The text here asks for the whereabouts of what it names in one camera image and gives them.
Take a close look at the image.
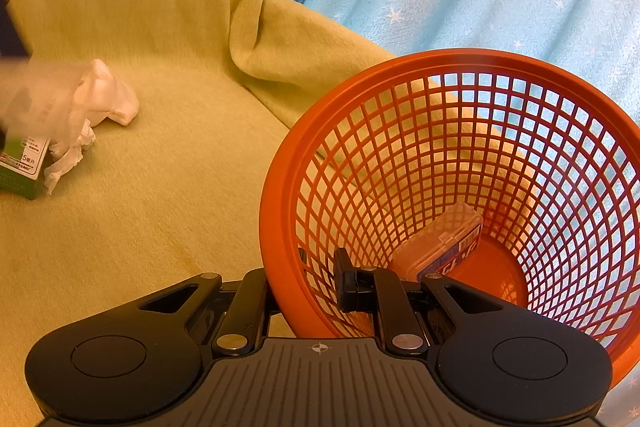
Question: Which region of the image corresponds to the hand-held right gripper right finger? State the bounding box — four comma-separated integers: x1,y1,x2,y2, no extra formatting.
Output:
333,248,507,356

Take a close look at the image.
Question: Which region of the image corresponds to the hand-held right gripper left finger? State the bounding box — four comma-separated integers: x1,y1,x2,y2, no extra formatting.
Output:
137,268,273,354

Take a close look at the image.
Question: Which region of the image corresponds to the orange mesh plastic basket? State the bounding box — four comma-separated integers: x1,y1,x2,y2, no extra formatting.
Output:
259,51,640,390

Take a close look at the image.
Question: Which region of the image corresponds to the clear plastic case blue label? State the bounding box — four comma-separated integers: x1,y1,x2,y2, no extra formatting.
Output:
390,202,484,282

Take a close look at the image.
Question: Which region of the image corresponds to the white tissue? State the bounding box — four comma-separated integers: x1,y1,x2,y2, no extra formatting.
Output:
42,58,141,196

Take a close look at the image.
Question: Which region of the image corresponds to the green and white carton box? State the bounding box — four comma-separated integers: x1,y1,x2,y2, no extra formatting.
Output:
0,134,52,200

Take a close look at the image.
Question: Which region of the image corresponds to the yellow fleece blanket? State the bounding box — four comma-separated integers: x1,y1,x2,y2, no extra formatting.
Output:
0,0,401,427

